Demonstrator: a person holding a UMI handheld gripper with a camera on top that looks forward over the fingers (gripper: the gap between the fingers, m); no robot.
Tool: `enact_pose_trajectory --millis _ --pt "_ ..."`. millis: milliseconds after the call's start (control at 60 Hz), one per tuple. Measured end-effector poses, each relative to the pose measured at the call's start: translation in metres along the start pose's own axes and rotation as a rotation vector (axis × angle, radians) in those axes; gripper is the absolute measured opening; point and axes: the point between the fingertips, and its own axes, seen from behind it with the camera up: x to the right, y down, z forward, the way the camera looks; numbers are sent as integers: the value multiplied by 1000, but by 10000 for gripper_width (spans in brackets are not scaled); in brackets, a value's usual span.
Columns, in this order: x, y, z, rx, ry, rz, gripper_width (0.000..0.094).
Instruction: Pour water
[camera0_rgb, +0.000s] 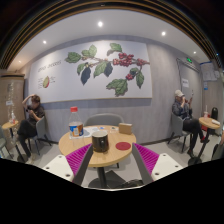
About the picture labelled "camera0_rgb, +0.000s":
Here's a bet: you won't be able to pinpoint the dark brown mug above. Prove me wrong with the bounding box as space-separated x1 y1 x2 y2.
92 130 109 153

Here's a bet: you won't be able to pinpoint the seated person with white cap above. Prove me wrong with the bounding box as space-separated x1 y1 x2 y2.
172 90 205 158

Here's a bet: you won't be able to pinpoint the round wooden table left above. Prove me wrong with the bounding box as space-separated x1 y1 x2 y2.
2 120 28 163

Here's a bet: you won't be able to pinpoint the papers on table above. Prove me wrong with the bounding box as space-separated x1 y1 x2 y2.
83 126 104 138

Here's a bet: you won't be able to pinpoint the black bottle on right table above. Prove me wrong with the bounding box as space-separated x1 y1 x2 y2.
211 107 218 120

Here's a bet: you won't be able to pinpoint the whiteboard with notices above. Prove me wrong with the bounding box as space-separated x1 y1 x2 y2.
200 62 220 81

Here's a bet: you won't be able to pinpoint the round wooden table right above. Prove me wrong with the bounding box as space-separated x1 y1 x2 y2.
188 117 220 166

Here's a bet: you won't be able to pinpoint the round wooden cafe table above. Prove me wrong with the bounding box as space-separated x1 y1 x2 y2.
58 124 138 190

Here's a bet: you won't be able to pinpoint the coffee plant wall mural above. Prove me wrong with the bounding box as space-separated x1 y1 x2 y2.
28 40 152 103

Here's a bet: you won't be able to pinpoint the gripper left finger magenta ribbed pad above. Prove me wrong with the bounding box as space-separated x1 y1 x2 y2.
42 143 95 187

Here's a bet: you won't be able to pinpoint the red round coaster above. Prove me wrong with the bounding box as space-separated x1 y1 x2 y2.
116 142 131 151

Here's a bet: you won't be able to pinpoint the grey chair at left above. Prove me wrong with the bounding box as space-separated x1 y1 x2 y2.
27 117 50 153

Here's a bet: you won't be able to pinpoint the grey chair at right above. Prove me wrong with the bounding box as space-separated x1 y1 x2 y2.
168 113 192 142

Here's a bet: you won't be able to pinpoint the grey chair behind table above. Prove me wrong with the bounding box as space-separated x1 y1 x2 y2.
84 113 124 126

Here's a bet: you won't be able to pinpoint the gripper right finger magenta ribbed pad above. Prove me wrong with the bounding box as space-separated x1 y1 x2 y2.
131 142 184 186

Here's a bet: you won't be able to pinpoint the seated person in black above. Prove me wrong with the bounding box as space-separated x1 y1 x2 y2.
17 94 45 164

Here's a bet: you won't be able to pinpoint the small brown cardboard box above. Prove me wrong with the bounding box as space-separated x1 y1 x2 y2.
119 123 132 135

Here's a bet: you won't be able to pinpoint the clear plastic bottle red cap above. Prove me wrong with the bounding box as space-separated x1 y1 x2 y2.
69 106 83 139

